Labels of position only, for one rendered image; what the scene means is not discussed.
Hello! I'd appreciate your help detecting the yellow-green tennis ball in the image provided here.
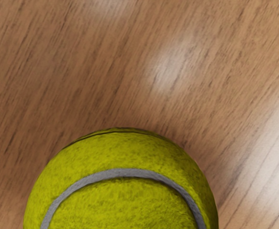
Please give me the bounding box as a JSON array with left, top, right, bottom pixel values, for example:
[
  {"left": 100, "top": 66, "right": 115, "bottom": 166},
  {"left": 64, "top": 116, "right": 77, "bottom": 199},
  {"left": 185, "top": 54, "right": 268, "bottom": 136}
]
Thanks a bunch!
[{"left": 22, "top": 127, "right": 219, "bottom": 229}]

